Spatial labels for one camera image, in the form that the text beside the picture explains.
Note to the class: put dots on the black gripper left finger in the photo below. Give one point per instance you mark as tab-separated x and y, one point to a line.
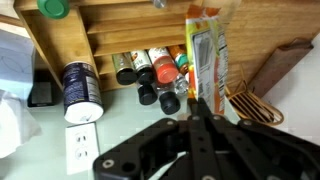
192	106

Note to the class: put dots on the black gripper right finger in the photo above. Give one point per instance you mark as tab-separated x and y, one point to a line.
202	108

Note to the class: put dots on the orange snack packet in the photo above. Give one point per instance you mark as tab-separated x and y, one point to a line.
207	53

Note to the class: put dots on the black pepper shaker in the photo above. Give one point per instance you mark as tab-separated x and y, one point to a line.
166	72

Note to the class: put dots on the wooden chair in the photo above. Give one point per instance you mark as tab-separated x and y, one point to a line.
247	105

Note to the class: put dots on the orange sauce bottle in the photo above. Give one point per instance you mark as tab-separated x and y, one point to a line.
179	54

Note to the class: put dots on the small brown spice jar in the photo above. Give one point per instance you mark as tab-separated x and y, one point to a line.
125	72

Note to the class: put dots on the white lid blue canister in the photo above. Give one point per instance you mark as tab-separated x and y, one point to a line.
81	93

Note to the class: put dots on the wooden tray organizer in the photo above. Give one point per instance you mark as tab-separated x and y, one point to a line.
95	30

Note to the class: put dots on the green lid bottle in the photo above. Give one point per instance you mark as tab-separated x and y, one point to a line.
55	9

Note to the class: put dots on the white wall outlet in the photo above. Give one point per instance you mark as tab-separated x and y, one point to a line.
81	147

